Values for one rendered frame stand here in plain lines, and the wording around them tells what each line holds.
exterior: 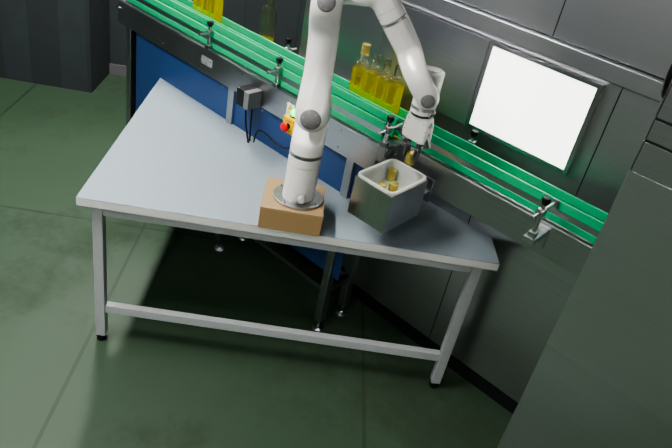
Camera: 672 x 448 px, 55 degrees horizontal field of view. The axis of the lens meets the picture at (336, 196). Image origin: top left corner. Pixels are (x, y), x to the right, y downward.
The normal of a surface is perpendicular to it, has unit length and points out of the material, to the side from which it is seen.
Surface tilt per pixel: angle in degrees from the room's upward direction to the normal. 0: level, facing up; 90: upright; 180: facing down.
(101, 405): 0
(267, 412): 0
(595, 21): 90
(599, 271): 90
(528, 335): 90
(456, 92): 90
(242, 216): 0
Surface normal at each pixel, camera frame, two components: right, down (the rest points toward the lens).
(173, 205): 0.17, -0.84
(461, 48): -0.67, 0.29
